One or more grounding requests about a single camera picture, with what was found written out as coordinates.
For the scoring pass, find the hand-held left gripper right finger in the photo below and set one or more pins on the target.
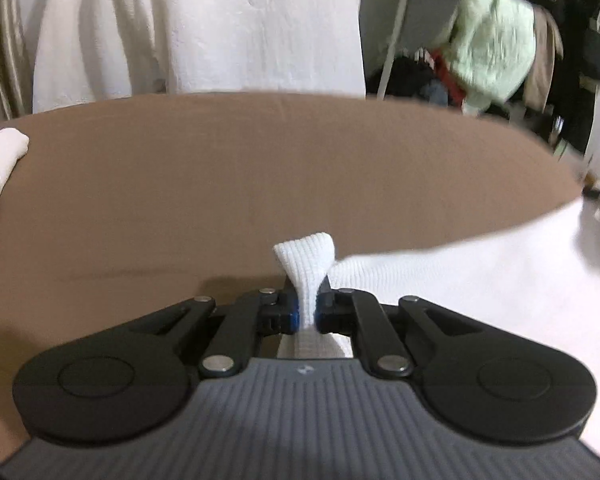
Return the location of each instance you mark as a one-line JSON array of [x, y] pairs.
[[321, 312]]

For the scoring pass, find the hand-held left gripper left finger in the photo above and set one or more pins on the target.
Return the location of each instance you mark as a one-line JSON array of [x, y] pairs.
[[291, 315]]

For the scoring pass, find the black clothing pile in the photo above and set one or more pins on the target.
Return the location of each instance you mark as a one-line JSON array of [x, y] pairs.
[[405, 80]]

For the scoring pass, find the red garment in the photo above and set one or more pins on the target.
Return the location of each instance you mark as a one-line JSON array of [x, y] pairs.
[[447, 72]]

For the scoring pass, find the white hanging sheet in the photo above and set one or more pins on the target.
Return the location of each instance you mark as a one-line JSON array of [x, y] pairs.
[[205, 25]]

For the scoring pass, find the light green towel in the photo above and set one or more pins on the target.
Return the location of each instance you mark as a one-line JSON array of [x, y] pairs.
[[495, 45]]

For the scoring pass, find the grey garment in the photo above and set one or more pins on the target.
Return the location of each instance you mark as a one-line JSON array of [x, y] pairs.
[[420, 5]]

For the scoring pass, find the white cloth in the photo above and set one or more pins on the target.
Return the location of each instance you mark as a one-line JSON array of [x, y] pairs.
[[2, 147]]

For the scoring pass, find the tan garment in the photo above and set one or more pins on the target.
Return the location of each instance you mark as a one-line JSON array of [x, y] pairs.
[[542, 60]]

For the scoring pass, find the black jacket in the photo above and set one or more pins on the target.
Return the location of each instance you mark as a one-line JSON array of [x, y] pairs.
[[590, 25]]

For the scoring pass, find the beige curtain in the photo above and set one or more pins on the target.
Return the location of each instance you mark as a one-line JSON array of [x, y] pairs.
[[5, 35]]

